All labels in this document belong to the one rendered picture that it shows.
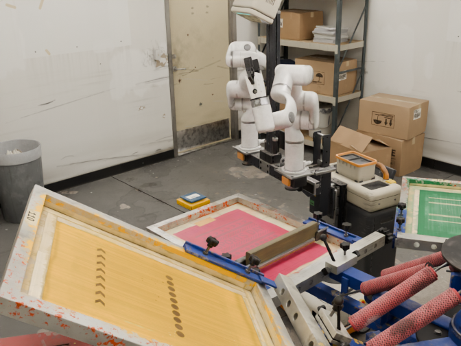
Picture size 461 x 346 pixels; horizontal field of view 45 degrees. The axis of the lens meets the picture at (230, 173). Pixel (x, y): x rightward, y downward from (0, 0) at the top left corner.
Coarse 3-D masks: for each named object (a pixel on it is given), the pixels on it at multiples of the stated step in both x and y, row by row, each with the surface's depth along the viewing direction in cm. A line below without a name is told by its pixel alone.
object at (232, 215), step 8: (224, 216) 276; (232, 216) 276; (240, 216) 276; (248, 216) 276; (216, 224) 268; (264, 224) 267; (272, 224) 266; (280, 232) 259; (304, 248) 244; (312, 248) 244; (320, 248) 244; (288, 256) 238; (296, 256) 237; (304, 256) 237; (312, 256) 237; (296, 264) 231
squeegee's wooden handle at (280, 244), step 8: (304, 224) 242; (312, 224) 242; (288, 232) 236; (296, 232) 236; (304, 232) 239; (312, 232) 243; (272, 240) 229; (280, 240) 230; (288, 240) 233; (296, 240) 237; (304, 240) 241; (256, 248) 223; (264, 248) 224; (272, 248) 227; (280, 248) 231; (288, 248) 235; (248, 256) 220; (264, 256) 225; (272, 256) 229
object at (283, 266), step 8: (208, 224) 268; (184, 232) 261; (192, 232) 261; (200, 232) 261; (192, 240) 253; (200, 240) 253; (240, 256) 239; (272, 264) 232; (280, 264) 231; (288, 264) 231; (264, 272) 226; (272, 272) 226; (280, 272) 226; (288, 272) 226; (272, 280) 220
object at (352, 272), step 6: (348, 270) 209; (354, 270) 209; (360, 270) 209; (330, 276) 214; (336, 276) 211; (342, 276) 209; (348, 276) 206; (354, 276) 205; (360, 276) 205; (366, 276) 205; (372, 276) 205; (348, 282) 207; (354, 282) 205; (360, 282) 203; (354, 288) 206
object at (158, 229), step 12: (216, 204) 282; (228, 204) 287; (252, 204) 283; (264, 204) 281; (180, 216) 269; (192, 216) 272; (276, 216) 271; (288, 216) 266; (156, 228) 258; (168, 228) 264; (168, 240) 247; (180, 240) 246; (336, 240) 245; (336, 252) 233; (312, 264) 224; (288, 276) 216
